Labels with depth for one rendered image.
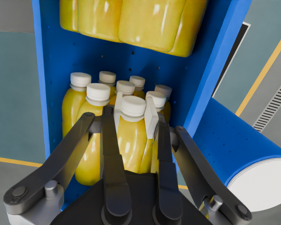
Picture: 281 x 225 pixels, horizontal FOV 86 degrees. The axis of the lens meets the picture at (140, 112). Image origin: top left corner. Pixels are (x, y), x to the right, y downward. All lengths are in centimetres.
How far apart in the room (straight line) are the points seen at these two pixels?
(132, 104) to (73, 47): 20
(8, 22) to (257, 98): 194
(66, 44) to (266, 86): 184
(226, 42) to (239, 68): 152
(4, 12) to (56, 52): 40
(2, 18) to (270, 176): 101
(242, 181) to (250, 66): 128
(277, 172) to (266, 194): 11
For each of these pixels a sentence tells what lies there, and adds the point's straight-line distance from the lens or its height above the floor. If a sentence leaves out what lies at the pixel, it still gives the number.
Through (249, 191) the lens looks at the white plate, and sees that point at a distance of 73.
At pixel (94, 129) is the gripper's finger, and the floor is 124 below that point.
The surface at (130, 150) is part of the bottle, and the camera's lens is 23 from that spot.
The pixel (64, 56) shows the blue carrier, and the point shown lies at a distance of 34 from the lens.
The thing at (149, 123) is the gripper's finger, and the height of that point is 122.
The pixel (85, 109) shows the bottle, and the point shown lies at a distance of 27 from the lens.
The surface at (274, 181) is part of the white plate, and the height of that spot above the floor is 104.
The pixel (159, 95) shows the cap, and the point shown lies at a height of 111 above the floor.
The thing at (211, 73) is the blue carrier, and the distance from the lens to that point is 19.
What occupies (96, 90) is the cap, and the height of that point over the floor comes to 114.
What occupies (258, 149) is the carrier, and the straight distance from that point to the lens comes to 67.
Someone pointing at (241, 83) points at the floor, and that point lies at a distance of 177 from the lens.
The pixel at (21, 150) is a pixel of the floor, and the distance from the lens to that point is 217.
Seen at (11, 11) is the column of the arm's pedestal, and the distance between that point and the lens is 73.
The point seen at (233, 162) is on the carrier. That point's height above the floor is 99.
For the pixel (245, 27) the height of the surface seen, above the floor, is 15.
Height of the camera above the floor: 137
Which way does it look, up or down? 63 degrees down
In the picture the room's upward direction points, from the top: 173 degrees clockwise
